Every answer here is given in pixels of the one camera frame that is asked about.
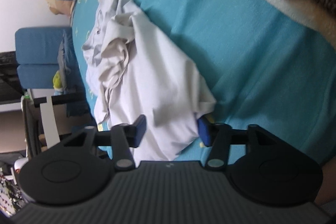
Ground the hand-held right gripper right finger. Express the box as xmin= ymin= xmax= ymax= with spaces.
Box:
xmin=197 ymin=116 xmax=292 ymax=170

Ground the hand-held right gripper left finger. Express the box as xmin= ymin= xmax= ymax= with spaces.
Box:
xmin=52 ymin=114 xmax=147 ymax=171

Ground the white t-shirt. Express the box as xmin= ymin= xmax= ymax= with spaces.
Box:
xmin=82 ymin=0 xmax=217 ymax=161

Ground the bed with teal printed sheet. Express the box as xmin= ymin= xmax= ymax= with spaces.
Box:
xmin=70 ymin=0 xmax=336 ymax=169

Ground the yellow green plush toy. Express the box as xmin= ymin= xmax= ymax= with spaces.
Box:
xmin=52 ymin=70 xmax=64 ymax=91

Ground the grey cloth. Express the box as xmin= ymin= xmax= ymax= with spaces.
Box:
xmin=57 ymin=30 xmax=79 ymax=88

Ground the blue covered chair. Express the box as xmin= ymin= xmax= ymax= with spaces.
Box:
xmin=15 ymin=27 xmax=82 ymax=88
xmin=17 ymin=64 xmax=88 ymax=118

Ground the dark window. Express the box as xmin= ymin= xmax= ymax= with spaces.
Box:
xmin=0 ymin=51 xmax=22 ymax=105

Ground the wooden table with white frame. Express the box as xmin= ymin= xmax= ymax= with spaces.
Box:
xmin=21 ymin=88 xmax=87 ymax=160

